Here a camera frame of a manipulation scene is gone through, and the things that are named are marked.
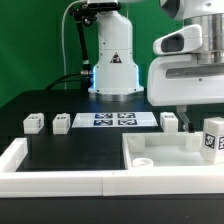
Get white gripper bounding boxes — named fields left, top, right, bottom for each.
left=147, top=54, right=224, bottom=131

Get white square table top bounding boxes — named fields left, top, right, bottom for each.
left=122, top=132, right=215, bottom=170

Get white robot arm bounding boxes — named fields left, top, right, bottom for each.
left=87, top=0, right=224, bottom=114

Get white tag sheet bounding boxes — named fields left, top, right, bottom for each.
left=72, top=112, right=157, bottom=128

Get white U-shaped obstacle fence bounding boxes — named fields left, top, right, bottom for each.
left=0, top=138, right=224, bottom=198

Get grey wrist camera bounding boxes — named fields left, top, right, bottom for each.
left=153, top=24, right=203, bottom=55

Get black cable bundle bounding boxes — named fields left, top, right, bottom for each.
left=45, top=73, right=91, bottom=92

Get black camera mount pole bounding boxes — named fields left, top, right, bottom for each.
left=69, top=3, right=97, bottom=78

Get white cable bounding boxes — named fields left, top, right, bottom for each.
left=61, top=0, right=87, bottom=90

